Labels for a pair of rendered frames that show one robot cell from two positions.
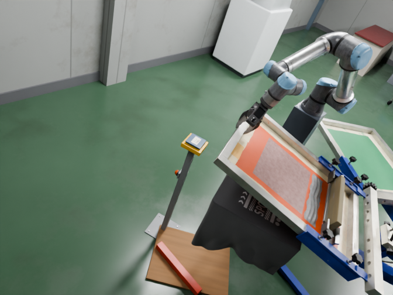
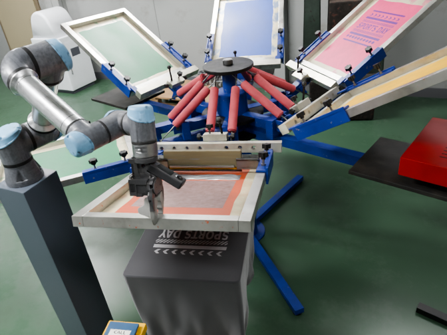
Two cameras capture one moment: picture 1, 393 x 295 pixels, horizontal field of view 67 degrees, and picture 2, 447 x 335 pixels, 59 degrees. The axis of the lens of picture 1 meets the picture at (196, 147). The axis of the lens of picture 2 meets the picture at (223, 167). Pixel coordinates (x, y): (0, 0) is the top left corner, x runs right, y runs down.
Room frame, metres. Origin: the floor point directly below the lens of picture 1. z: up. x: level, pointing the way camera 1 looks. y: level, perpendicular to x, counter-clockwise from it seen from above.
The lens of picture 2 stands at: (1.01, 0.80, 2.01)
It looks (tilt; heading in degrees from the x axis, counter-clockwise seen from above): 31 degrees down; 271
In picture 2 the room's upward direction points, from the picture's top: 7 degrees counter-clockwise
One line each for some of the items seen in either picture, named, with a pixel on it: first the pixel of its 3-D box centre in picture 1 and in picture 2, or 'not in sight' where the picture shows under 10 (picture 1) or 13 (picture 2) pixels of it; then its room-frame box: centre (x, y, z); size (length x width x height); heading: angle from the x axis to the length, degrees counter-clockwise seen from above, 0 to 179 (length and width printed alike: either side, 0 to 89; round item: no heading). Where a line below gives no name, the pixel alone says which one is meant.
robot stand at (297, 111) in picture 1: (272, 170); (68, 278); (1.88, -0.63, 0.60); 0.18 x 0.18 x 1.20; 63
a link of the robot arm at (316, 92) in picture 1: (325, 89); (12, 143); (1.88, -0.64, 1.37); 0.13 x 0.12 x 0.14; 49
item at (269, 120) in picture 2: not in sight; (233, 114); (0.97, -1.54, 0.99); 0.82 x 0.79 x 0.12; 78
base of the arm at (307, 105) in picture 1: (314, 103); (21, 168); (1.88, -0.63, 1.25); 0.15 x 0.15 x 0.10
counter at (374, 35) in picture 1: (368, 48); not in sight; (8.01, -3.07, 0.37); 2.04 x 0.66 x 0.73; 153
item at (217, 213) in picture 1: (241, 245); (247, 272); (0.99, -0.42, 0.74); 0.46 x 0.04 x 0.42; 78
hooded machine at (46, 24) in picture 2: not in sight; (61, 50); (3.55, -5.72, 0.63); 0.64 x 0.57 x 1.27; 153
